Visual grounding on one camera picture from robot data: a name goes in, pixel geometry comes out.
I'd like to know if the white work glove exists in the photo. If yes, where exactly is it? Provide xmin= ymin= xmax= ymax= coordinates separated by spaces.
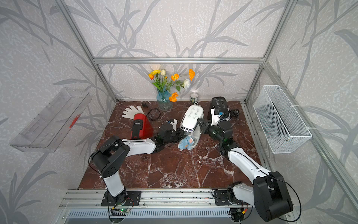
xmin=121 ymin=105 xmax=144 ymax=119

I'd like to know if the small green can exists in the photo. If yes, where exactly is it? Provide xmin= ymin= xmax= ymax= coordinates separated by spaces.
xmin=190 ymin=92 xmax=199 ymax=104

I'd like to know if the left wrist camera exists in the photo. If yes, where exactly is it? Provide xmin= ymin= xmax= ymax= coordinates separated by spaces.
xmin=167 ymin=119 xmax=178 ymax=131

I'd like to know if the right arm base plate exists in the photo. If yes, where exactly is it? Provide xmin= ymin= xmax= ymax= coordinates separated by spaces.
xmin=211 ymin=189 xmax=232 ymax=206

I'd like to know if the blue glass vase with flowers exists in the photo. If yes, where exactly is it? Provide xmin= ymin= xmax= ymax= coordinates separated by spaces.
xmin=148 ymin=69 xmax=196 ymax=111

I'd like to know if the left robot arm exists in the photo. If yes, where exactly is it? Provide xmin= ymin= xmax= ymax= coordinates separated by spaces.
xmin=89 ymin=123 xmax=184 ymax=197

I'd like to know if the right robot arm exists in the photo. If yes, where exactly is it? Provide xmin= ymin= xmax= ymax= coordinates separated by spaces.
xmin=198 ymin=119 xmax=294 ymax=222

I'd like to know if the white coffee machine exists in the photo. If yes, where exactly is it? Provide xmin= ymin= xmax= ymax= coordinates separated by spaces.
xmin=180 ymin=103 xmax=204 ymax=148

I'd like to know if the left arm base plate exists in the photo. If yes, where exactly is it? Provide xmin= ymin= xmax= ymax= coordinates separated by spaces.
xmin=101 ymin=190 xmax=142 ymax=207

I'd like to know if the colourful striped cloth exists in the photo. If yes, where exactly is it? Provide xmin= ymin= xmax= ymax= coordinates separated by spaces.
xmin=178 ymin=135 xmax=196 ymax=151

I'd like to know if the black coffee machine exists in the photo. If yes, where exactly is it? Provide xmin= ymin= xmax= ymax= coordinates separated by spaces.
xmin=207 ymin=97 xmax=230 ymax=120

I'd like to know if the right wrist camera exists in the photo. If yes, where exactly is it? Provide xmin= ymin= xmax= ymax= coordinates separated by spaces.
xmin=210 ymin=108 xmax=224 ymax=126

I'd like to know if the red coffee machine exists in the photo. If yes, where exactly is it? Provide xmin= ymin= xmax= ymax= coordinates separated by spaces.
xmin=131 ymin=113 xmax=153 ymax=140

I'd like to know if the clear plastic wall shelf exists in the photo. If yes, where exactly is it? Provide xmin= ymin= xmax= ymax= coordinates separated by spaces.
xmin=9 ymin=88 xmax=92 ymax=153

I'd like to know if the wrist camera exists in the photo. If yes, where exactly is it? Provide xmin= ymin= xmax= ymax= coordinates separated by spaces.
xmin=210 ymin=108 xmax=224 ymax=126
xmin=167 ymin=119 xmax=178 ymax=131

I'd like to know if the white wire basket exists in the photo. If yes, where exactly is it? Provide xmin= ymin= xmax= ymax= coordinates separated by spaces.
xmin=254 ymin=85 xmax=312 ymax=154

